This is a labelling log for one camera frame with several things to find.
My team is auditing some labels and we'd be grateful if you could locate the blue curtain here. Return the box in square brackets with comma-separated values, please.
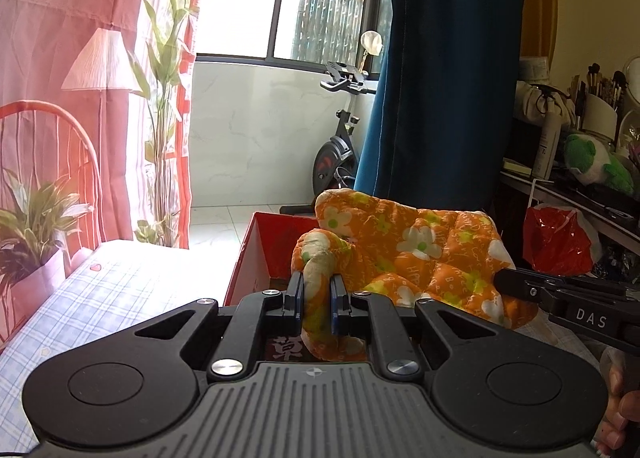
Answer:
[354, 0, 531, 214]

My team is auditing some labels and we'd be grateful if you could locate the dark cluttered desk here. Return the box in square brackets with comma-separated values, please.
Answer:
[499, 113, 640, 284]

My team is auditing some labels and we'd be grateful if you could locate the white spray bottle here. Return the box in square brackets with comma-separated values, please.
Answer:
[531, 112, 564, 182]

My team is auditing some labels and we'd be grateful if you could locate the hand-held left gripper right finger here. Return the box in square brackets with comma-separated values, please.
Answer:
[329, 274, 497, 383]

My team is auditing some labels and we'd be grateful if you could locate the beige drawstring bag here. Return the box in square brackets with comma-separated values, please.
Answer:
[515, 80, 577, 128]

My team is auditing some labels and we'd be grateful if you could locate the plaid bed sheet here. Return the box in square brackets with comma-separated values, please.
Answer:
[0, 237, 253, 456]

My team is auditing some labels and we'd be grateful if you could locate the green and white plush toy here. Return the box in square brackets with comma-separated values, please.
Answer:
[564, 133, 635, 195]

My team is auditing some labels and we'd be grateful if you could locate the red cardboard box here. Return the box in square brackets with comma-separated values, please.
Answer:
[222, 211, 321, 309]

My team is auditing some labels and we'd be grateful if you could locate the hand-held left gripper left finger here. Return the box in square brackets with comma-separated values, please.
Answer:
[134, 272, 306, 383]

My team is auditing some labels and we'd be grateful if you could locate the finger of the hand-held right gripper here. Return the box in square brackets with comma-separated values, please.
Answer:
[493, 265, 568, 313]

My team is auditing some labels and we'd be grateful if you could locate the yellow notepad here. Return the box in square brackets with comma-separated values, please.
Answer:
[502, 158, 534, 177]

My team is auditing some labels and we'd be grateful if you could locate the white brush holder with brushes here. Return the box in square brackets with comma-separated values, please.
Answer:
[569, 60, 630, 140]

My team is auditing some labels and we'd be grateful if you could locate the person's right hand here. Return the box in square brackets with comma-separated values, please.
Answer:
[597, 352, 640, 458]

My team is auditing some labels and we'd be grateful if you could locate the red plastic bag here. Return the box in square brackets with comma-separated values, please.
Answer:
[522, 203, 603, 277]

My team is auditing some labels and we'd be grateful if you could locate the orange floral padded cloth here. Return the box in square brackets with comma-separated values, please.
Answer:
[290, 189, 538, 363]

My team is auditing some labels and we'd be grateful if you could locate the pink printed curtain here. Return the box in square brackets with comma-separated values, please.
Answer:
[0, 0, 211, 354]

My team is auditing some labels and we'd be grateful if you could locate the black exercise bike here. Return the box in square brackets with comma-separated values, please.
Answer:
[279, 60, 379, 217]

